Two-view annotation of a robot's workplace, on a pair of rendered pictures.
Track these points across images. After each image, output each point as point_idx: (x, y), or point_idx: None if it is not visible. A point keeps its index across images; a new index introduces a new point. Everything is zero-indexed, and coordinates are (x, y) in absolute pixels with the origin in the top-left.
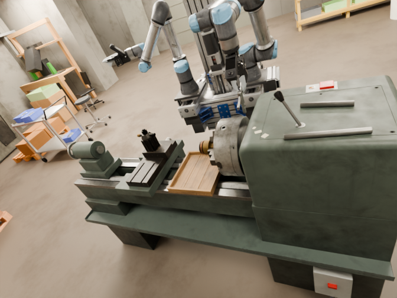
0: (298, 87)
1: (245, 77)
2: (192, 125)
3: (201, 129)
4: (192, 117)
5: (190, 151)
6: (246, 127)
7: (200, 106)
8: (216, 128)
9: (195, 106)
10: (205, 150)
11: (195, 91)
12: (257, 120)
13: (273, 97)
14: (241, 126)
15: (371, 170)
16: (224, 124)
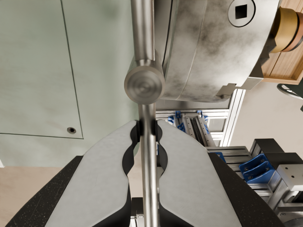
0: (20, 163)
1: (52, 200)
2: (282, 151)
3: (261, 143)
4: (285, 163)
5: (294, 82)
6: (156, 40)
7: (269, 186)
8: (272, 11)
9: (284, 184)
10: (285, 8)
11: (287, 221)
12: (94, 0)
13: (76, 140)
14: (171, 27)
15: None
16: (236, 30)
